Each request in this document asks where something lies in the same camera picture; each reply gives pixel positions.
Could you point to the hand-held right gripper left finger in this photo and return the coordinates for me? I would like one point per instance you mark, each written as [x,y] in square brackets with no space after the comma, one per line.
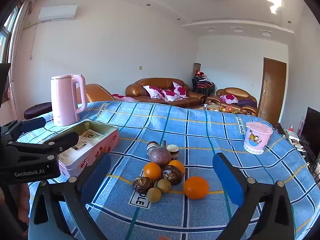
[97,177]

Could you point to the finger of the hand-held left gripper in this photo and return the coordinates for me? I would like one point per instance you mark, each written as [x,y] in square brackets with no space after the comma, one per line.
[33,125]
[65,140]

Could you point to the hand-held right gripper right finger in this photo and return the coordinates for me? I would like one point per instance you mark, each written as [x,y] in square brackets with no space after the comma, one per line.
[228,177]

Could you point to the pink tin box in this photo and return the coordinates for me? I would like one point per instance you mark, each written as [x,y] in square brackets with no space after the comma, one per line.
[100,150]

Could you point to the large orange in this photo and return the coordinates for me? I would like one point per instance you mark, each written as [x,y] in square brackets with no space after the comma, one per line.
[196,187]

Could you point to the dark brown swirled pastry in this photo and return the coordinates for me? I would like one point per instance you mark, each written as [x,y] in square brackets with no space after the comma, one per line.
[172,174]
[142,184]

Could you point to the small brown kiwi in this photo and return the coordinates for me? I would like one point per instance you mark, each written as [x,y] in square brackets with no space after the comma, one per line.
[154,195]
[164,185]

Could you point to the layered dessert jar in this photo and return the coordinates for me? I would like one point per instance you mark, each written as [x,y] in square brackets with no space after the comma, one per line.
[173,152]

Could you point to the layered cake roll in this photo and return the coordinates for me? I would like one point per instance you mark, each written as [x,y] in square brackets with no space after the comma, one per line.
[152,147]

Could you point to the purple round fruit with stem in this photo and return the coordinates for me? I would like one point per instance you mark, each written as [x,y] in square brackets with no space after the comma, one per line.
[160,156]

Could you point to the person's left hand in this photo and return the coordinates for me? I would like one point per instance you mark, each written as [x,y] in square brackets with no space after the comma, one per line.
[22,200]

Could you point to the dark purple stool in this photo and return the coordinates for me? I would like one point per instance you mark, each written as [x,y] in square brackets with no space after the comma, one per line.
[37,110]

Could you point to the printed paper leaflet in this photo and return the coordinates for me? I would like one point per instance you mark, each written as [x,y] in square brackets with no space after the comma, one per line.
[85,140]

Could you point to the pink electric kettle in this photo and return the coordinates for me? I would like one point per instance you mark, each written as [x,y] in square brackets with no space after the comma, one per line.
[65,100]

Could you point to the pink cartoon cup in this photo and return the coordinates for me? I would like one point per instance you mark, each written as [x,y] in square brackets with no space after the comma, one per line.
[257,140]

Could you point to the blue plaid tablecloth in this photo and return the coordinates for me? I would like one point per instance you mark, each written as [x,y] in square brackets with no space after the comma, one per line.
[200,135]

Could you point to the brown leather recliner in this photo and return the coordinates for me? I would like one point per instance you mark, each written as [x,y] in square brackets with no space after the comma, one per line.
[96,93]

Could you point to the coffee table with fruit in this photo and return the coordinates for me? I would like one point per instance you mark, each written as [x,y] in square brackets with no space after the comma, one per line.
[220,108]

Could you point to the pink curtain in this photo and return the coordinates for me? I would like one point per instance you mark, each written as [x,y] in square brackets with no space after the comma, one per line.
[18,55]

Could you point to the pink floral cloth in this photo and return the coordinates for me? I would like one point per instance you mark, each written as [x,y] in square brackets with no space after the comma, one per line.
[122,97]

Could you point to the purple blanket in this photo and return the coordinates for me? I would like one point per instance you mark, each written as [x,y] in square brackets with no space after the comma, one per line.
[247,103]

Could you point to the white red floral pillow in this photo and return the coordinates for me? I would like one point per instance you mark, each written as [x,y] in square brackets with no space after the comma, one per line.
[153,91]
[180,89]
[228,98]
[170,95]

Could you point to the brown leather armchair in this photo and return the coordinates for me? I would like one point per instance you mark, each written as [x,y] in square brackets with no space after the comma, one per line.
[237,91]

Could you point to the brown leather sofa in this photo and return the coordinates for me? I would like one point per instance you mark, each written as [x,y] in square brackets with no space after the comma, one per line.
[140,90]

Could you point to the window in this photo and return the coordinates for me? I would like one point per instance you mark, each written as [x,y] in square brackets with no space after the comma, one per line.
[5,37]

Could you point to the stack of dark chairs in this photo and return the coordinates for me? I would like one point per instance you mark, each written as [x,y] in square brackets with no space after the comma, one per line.
[202,86]

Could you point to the black television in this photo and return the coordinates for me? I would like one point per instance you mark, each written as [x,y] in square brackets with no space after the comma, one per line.
[311,130]

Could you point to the brown wooden door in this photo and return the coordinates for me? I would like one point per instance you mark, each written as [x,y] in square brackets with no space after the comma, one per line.
[272,87]

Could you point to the red plush toy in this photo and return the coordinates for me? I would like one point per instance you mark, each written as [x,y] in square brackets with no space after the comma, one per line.
[200,74]

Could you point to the tall patterned vase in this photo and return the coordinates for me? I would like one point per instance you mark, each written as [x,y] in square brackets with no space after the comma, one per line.
[197,68]

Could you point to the white air conditioner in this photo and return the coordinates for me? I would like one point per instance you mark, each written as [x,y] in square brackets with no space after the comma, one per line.
[57,12]

